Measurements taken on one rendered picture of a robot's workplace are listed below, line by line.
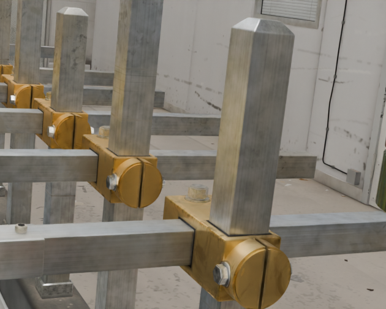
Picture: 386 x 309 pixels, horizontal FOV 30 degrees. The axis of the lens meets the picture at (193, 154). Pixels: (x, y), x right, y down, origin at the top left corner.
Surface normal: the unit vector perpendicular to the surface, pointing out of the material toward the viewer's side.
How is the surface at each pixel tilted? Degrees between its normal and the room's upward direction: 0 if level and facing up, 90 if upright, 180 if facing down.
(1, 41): 90
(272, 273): 90
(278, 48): 90
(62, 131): 90
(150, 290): 0
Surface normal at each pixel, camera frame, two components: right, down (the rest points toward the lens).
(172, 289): 0.11, -0.97
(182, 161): 0.42, 0.24
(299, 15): -0.90, 0.00
